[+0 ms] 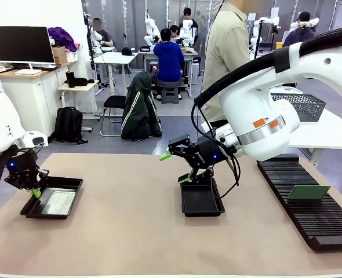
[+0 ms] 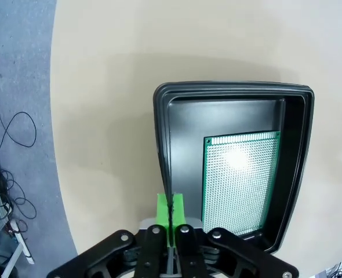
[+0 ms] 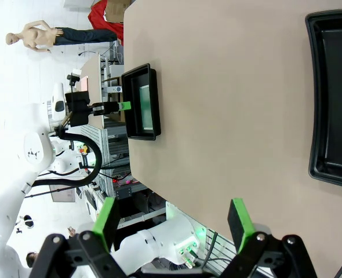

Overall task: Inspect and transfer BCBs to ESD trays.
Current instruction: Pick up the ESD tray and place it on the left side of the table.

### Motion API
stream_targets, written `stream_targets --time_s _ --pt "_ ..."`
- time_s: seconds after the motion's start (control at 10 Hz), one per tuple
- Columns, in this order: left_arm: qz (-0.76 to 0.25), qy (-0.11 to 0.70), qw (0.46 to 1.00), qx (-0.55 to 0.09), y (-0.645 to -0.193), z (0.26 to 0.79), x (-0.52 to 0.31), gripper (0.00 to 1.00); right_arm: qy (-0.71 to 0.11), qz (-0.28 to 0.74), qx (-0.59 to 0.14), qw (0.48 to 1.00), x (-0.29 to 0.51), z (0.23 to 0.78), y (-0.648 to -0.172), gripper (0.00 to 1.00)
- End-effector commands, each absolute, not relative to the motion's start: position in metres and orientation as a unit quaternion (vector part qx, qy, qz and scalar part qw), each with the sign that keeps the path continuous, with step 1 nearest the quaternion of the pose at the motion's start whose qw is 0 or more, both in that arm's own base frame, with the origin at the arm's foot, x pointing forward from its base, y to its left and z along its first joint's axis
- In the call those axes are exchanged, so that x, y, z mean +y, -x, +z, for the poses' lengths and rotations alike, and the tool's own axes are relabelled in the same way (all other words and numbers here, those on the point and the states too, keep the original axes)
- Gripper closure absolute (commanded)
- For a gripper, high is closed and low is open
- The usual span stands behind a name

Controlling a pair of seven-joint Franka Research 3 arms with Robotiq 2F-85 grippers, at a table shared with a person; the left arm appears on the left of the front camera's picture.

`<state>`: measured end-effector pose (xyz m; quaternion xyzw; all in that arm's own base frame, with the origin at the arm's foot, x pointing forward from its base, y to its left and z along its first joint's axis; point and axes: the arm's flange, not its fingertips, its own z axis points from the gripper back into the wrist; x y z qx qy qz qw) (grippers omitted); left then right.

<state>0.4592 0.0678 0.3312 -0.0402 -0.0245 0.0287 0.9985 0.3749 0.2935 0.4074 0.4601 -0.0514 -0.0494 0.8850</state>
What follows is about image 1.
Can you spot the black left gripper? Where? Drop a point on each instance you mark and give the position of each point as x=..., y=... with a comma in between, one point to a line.
x=21, y=165

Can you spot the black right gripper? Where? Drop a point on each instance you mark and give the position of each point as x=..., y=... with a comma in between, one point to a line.
x=207, y=155

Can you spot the black plastic ESD tray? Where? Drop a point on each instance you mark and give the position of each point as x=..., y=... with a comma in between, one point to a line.
x=63, y=185
x=201, y=202

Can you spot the green perforated circuit board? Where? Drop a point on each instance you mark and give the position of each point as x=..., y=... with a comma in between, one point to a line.
x=307, y=193
x=58, y=202

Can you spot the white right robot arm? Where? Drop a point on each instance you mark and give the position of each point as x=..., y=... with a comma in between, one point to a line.
x=246, y=104

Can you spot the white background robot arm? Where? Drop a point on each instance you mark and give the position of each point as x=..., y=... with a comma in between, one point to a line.
x=150, y=26
x=95, y=37
x=256, y=29
x=311, y=21
x=186, y=33

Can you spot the black backpack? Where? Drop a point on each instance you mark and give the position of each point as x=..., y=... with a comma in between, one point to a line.
x=68, y=124

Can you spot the grey plastic stool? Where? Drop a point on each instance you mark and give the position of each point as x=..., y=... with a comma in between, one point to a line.
x=170, y=95

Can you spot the dark green striped jacket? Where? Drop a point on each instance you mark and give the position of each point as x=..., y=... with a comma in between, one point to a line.
x=139, y=110

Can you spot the white cabinet with wooden top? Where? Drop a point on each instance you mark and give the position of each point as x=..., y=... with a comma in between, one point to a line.
x=49, y=95

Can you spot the black office chair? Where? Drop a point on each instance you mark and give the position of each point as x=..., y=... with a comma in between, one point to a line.
x=114, y=101

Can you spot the small wooden top side table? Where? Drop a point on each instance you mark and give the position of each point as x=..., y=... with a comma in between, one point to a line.
x=81, y=87

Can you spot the seated person in blue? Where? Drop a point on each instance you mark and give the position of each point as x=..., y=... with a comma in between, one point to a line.
x=168, y=58

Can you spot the white background robot desk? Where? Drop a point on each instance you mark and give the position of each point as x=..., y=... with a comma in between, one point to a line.
x=192, y=55

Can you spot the black tumbler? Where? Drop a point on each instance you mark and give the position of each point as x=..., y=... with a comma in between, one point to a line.
x=70, y=79

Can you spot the black cloth bundle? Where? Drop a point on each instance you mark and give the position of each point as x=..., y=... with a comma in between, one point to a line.
x=82, y=82

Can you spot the white plastic bin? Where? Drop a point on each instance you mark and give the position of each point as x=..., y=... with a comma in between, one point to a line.
x=287, y=89

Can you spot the person in beige shirt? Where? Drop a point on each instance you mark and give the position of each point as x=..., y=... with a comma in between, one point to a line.
x=226, y=43

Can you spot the plain black cap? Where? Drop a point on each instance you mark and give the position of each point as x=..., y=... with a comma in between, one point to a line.
x=128, y=51

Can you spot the white standing desk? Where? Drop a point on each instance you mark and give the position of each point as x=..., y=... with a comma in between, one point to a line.
x=116, y=57

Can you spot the brown cardboard box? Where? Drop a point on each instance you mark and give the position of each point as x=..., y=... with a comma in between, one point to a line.
x=59, y=55

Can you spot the person in black white jacket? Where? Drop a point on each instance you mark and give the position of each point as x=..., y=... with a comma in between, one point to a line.
x=192, y=29

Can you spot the grey plastic mesh basket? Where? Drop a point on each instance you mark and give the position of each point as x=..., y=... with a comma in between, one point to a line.
x=313, y=108

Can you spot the white framed computer monitor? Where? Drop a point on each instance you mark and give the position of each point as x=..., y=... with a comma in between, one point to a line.
x=20, y=43

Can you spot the white work table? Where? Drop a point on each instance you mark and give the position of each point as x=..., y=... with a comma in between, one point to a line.
x=327, y=136

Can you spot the black slotted board rack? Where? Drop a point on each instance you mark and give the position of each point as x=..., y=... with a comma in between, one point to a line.
x=318, y=220

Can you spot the purple cloth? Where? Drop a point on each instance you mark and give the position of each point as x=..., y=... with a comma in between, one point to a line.
x=61, y=37

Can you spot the yellow bin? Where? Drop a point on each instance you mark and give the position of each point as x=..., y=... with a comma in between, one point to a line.
x=279, y=45

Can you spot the person in grey t-shirt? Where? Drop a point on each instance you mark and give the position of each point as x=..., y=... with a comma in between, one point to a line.
x=103, y=34

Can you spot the person in navy jacket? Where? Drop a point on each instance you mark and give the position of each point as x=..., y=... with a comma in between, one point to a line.
x=297, y=36

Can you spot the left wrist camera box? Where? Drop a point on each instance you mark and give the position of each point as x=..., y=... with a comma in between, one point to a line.
x=36, y=139

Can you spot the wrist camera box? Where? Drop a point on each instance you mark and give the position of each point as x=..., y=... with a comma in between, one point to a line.
x=36, y=139
x=223, y=133

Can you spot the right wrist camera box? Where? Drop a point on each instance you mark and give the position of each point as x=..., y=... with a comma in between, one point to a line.
x=223, y=133

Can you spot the black camera tripod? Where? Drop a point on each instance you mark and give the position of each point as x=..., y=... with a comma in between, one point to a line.
x=87, y=20
x=258, y=43

